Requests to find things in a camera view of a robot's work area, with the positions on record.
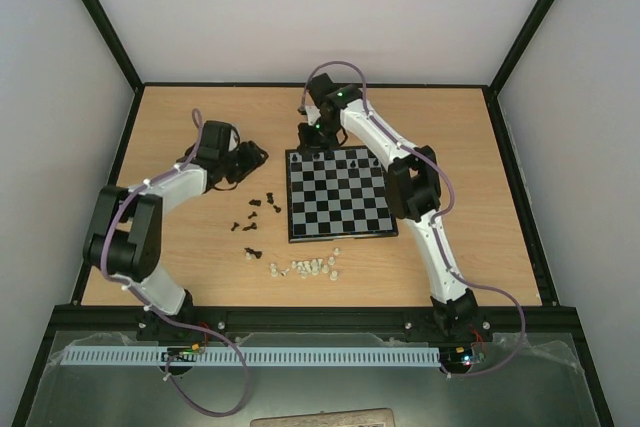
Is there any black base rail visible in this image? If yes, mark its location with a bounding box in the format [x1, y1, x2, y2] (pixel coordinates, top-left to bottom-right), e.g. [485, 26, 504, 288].
[46, 305, 585, 344]

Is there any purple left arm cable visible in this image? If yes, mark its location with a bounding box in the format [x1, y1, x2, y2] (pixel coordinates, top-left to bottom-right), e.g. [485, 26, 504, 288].
[99, 107, 250, 419]

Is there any small circuit board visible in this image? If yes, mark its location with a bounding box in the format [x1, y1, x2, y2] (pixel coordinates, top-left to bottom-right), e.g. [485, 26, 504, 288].
[449, 343, 487, 366]

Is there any light blue cable duct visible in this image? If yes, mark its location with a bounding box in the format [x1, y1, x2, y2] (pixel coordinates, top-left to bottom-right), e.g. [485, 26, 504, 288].
[60, 346, 440, 368]

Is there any black enclosure frame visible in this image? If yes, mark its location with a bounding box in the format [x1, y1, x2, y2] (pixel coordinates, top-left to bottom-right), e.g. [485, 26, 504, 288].
[12, 0, 614, 426]

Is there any white chess pieces cluster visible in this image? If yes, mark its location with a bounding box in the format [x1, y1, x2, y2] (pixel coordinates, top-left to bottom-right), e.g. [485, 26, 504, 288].
[291, 256, 338, 278]

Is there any black and grey chessboard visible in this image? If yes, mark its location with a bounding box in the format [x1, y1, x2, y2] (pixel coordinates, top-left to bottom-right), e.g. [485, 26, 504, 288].
[285, 146, 398, 243]

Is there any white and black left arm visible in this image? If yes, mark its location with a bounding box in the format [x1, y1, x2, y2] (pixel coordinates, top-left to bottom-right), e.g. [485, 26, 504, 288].
[83, 112, 269, 327]

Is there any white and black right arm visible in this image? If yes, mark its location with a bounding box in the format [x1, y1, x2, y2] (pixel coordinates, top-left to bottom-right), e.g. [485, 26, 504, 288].
[298, 73, 478, 339]

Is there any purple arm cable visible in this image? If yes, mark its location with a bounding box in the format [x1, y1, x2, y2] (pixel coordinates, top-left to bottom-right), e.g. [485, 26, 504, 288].
[99, 107, 250, 419]
[302, 60, 527, 379]

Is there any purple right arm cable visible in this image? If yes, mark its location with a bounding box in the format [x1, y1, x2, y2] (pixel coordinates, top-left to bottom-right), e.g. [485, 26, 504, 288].
[302, 60, 527, 379]

